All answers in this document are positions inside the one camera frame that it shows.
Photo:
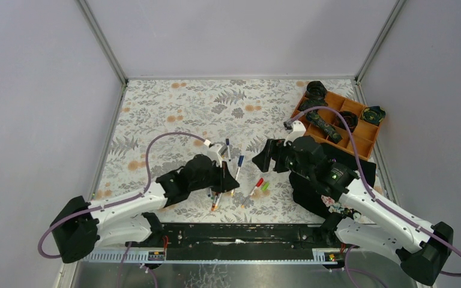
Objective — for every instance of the dark rolled flower in tray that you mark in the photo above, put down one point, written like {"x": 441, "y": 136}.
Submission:
{"x": 347, "y": 117}

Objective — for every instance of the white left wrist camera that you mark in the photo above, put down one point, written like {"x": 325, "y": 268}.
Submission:
{"x": 215, "y": 152}

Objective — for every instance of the white slotted cable duct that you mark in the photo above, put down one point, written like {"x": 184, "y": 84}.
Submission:
{"x": 310, "y": 256}

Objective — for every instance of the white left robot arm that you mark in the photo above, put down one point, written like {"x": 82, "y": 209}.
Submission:
{"x": 82, "y": 226}

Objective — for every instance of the dark rolled fabric flower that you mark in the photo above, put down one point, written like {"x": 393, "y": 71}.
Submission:
{"x": 316, "y": 90}

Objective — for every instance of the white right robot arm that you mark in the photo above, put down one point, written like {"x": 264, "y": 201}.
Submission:
{"x": 413, "y": 243}

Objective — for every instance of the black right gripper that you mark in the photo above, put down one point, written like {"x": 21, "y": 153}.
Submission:
{"x": 278, "y": 155}

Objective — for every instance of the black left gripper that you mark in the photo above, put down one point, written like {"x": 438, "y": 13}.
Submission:
{"x": 222, "y": 177}

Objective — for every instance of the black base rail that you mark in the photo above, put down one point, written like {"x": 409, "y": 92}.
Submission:
{"x": 206, "y": 238}

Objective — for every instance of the green pen cap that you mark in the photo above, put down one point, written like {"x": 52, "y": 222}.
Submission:
{"x": 265, "y": 186}

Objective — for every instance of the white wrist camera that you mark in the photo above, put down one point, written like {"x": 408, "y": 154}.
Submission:
{"x": 296, "y": 129}
{"x": 215, "y": 152}

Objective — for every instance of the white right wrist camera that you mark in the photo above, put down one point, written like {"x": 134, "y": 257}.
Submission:
{"x": 296, "y": 129}

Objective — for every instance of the clear pen orange end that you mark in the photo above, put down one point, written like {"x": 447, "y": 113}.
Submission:
{"x": 215, "y": 201}

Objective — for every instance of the dark green rolled flower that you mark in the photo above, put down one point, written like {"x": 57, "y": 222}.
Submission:
{"x": 373, "y": 115}

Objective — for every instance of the black floral cloth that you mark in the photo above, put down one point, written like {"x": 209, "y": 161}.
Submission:
{"x": 313, "y": 202}

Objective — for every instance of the white pen blue end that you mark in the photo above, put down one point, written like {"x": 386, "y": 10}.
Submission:
{"x": 239, "y": 165}

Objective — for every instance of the floral patterned table mat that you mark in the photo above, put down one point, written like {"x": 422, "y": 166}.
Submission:
{"x": 162, "y": 125}

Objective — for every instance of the dark patterned fabric roll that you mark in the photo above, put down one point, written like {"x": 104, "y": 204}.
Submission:
{"x": 316, "y": 119}

